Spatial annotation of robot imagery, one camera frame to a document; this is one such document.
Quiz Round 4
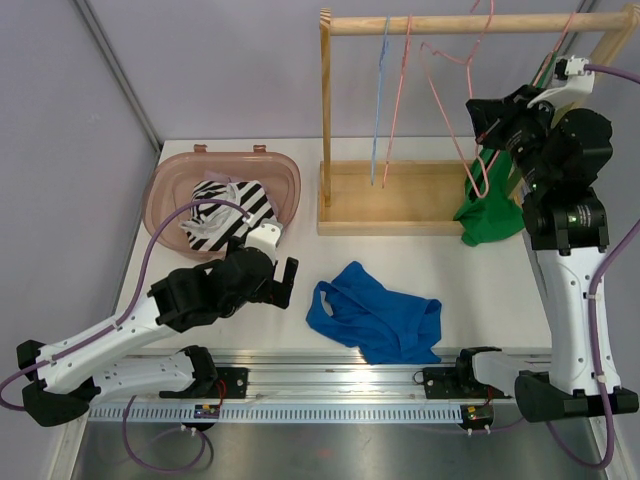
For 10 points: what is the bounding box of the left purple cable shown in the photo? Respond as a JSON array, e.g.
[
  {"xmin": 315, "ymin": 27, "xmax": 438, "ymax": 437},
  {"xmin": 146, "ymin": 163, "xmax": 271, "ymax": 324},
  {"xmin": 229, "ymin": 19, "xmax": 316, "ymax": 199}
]
[{"xmin": 0, "ymin": 198, "xmax": 254, "ymax": 474}]

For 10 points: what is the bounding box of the blue tank top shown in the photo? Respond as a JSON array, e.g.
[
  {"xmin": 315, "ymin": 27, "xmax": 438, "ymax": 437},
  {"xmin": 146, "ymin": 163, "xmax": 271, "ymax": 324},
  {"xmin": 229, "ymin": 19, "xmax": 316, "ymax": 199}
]
[{"xmin": 306, "ymin": 261, "xmax": 442, "ymax": 365}]

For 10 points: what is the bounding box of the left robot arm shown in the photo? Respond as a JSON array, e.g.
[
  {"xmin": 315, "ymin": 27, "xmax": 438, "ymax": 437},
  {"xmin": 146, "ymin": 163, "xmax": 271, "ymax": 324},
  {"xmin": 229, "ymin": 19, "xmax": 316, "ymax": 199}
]
[{"xmin": 16, "ymin": 245, "xmax": 299, "ymax": 427}]

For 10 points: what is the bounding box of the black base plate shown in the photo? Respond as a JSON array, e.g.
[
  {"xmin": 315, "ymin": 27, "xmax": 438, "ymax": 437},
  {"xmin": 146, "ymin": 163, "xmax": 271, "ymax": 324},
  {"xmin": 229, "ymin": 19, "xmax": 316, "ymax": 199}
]
[
  {"xmin": 421, "ymin": 366, "xmax": 509, "ymax": 400},
  {"xmin": 159, "ymin": 367, "xmax": 250, "ymax": 401}
]

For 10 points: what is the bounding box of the green tank top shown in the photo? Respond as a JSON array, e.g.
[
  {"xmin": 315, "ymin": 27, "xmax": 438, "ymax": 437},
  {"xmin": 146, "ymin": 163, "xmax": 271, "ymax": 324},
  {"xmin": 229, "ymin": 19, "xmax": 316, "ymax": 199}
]
[{"xmin": 452, "ymin": 52, "xmax": 556, "ymax": 247}]

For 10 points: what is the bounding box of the white slotted cable duct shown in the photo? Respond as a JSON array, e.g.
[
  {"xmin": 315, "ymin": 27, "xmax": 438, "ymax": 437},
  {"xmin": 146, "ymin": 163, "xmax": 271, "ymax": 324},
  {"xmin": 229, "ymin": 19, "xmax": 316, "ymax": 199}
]
[{"xmin": 89, "ymin": 402, "xmax": 462, "ymax": 424}]

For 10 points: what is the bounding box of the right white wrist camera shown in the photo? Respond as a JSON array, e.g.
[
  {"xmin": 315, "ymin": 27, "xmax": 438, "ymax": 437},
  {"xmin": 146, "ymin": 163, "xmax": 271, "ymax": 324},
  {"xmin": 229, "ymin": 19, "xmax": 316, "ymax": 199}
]
[{"xmin": 527, "ymin": 56, "xmax": 595, "ymax": 110}]

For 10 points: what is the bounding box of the pink plastic basin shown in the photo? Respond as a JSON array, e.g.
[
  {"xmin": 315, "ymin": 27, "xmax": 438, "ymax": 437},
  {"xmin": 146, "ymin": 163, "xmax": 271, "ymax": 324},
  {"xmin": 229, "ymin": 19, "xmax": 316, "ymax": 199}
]
[{"xmin": 143, "ymin": 145, "xmax": 301, "ymax": 261}]

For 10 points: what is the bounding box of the black white striped tank top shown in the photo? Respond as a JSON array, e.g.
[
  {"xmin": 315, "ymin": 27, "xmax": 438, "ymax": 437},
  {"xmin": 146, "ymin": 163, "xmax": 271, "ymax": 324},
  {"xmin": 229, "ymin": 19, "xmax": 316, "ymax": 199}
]
[{"xmin": 180, "ymin": 180, "xmax": 276, "ymax": 252}]

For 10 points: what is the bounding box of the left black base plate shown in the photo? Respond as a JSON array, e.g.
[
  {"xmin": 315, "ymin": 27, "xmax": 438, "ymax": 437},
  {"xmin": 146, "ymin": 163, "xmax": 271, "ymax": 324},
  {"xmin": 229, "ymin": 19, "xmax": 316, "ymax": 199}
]
[{"xmin": 159, "ymin": 367, "xmax": 250, "ymax": 401}]

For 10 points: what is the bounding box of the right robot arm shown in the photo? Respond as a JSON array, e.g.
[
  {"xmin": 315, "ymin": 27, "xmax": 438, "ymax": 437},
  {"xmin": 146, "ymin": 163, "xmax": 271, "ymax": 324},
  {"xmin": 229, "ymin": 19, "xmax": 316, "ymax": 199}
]
[{"xmin": 453, "ymin": 85, "xmax": 639, "ymax": 423}]

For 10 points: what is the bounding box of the blue wire hanger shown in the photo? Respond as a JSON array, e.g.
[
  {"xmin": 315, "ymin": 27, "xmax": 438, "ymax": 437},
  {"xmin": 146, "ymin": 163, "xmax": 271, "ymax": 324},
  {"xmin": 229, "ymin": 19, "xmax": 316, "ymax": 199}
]
[{"xmin": 370, "ymin": 15, "xmax": 391, "ymax": 186}]

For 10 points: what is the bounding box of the wooden clothes rack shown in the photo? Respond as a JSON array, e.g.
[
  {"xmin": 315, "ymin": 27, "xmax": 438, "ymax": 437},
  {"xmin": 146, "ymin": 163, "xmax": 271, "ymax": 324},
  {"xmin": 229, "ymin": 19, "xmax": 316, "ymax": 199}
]
[{"xmin": 317, "ymin": 4, "xmax": 639, "ymax": 236}]

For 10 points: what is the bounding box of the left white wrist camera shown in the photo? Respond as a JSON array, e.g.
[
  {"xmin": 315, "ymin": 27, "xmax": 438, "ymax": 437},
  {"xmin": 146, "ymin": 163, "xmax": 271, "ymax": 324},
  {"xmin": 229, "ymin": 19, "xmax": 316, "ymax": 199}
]
[{"xmin": 244, "ymin": 219, "xmax": 284, "ymax": 265}]

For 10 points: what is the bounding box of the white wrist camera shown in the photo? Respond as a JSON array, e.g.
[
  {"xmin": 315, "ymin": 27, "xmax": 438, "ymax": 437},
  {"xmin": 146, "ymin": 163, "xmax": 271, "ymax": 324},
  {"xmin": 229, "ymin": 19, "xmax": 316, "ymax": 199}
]
[
  {"xmin": 244, "ymin": 219, "xmax": 284, "ymax": 265},
  {"xmin": 527, "ymin": 56, "xmax": 595, "ymax": 110}
]

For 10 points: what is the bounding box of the aluminium mounting rail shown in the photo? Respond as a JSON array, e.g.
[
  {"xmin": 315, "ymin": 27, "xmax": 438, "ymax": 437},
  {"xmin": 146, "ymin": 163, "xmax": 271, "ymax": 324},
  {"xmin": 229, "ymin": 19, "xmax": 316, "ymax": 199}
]
[{"xmin": 67, "ymin": 347, "xmax": 612, "ymax": 404}]

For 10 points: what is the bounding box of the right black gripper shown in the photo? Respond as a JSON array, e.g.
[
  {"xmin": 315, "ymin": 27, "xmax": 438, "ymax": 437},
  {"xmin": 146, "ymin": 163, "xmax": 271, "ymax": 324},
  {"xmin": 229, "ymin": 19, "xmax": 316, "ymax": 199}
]
[{"xmin": 468, "ymin": 86, "xmax": 558, "ymax": 193}]

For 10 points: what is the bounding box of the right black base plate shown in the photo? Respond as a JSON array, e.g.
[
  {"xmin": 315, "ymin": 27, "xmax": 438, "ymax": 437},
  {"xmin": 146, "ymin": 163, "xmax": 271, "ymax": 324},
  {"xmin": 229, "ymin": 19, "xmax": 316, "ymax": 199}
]
[{"xmin": 421, "ymin": 366, "xmax": 509, "ymax": 400}]

